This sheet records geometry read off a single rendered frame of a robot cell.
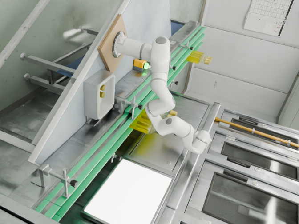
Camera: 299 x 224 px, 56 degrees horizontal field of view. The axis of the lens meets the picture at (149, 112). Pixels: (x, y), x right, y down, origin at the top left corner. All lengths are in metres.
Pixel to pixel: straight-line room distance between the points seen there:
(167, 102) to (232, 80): 6.71
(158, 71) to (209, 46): 6.39
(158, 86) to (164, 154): 0.53
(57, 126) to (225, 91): 7.07
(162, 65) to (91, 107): 0.45
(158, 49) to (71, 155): 0.68
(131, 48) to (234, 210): 1.04
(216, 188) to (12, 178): 1.12
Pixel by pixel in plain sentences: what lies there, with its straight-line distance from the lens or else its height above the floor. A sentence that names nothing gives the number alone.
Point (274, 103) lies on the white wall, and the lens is 8.21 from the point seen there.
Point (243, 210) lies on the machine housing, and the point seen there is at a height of 1.72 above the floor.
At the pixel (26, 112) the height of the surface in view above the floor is 0.19.
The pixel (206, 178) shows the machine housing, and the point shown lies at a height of 1.48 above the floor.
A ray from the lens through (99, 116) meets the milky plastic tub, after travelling 1.58.
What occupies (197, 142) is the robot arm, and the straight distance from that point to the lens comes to 1.60.
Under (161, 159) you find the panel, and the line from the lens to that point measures 1.71.
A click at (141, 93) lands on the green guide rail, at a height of 0.93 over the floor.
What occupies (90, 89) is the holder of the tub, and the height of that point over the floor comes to 0.79.
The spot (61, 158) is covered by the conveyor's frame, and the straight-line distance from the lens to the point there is 1.44.
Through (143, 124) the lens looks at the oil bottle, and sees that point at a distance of 1.70.
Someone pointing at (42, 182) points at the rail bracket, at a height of 0.85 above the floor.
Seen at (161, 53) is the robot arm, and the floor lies 1.08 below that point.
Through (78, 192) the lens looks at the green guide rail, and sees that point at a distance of 1.41.
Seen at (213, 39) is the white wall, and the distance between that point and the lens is 7.71.
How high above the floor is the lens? 1.49
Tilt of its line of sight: 15 degrees down
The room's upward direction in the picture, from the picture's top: 109 degrees clockwise
